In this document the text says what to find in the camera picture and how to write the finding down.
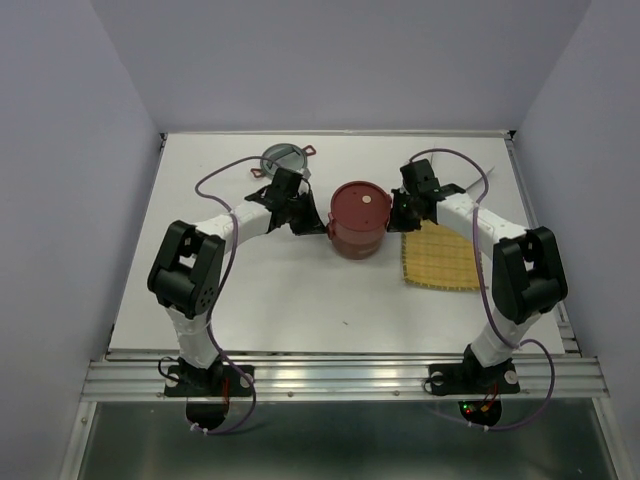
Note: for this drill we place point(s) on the yellow bamboo mat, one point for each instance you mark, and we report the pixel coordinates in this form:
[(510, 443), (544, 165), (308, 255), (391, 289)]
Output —
[(437, 258)]

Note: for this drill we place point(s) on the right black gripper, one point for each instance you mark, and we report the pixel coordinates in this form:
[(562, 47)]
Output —
[(396, 224)]

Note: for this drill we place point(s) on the grey lid with red clips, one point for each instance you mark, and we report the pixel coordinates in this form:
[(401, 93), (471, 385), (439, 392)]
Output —
[(285, 155)]

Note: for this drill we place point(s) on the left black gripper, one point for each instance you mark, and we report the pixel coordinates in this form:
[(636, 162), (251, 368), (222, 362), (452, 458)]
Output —
[(312, 223)]

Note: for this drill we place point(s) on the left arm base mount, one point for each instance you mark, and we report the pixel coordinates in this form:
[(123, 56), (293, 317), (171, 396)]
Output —
[(208, 395)]

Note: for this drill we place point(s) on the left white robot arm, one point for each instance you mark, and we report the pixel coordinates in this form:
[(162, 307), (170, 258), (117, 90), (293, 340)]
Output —
[(194, 261)]

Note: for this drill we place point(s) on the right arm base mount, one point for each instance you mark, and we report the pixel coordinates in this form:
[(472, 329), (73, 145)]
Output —
[(479, 388)]

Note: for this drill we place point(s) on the red steel bowl with clips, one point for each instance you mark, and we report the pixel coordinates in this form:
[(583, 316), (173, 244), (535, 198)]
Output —
[(357, 232)]

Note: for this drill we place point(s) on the red steel lunch bowl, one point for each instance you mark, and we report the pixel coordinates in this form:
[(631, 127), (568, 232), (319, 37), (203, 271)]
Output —
[(355, 251)]

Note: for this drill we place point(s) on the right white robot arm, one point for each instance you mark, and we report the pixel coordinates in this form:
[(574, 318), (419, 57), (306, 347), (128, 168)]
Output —
[(519, 269)]

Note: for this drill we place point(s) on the aluminium front rail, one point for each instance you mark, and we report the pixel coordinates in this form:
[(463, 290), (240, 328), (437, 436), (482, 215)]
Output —
[(318, 378)]

